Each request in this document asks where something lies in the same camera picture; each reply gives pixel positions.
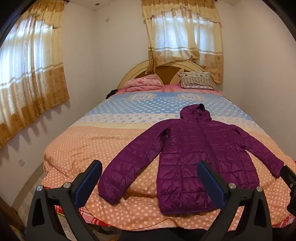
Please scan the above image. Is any polka dot bedspread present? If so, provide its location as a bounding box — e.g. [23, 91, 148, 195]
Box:
[43, 89, 296, 232]

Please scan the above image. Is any wide beige floral curtain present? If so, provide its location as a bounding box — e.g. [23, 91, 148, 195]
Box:
[0, 0, 70, 149]

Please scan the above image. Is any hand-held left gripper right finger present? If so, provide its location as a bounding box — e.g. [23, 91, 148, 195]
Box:
[196, 161, 273, 241]

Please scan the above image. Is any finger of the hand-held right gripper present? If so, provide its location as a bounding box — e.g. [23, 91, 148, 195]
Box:
[280, 165, 296, 187]

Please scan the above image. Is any pink folded blanket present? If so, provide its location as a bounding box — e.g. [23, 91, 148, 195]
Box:
[124, 74, 163, 93]

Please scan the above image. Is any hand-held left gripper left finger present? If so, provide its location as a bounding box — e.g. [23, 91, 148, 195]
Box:
[26, 159, 103, 241]

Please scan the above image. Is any dark cloth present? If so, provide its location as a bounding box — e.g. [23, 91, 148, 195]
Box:
[106, 89, 119, 100]

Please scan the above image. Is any brown wooden furniture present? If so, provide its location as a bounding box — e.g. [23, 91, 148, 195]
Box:
[0, 197, 26, 241]

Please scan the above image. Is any striped patterned pillow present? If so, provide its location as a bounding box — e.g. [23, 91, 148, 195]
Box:
[178, 71, 214, 90]

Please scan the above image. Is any cream wooden headboard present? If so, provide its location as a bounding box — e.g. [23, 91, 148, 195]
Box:
[117, 59, 219, 91]

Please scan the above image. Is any purple hooded puffer jacket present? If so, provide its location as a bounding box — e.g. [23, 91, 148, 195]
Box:
[98, 103, 284, 215]

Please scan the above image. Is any beige floral curtain with valance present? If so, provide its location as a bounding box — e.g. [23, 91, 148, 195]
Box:
[142, 0, 224, 84]

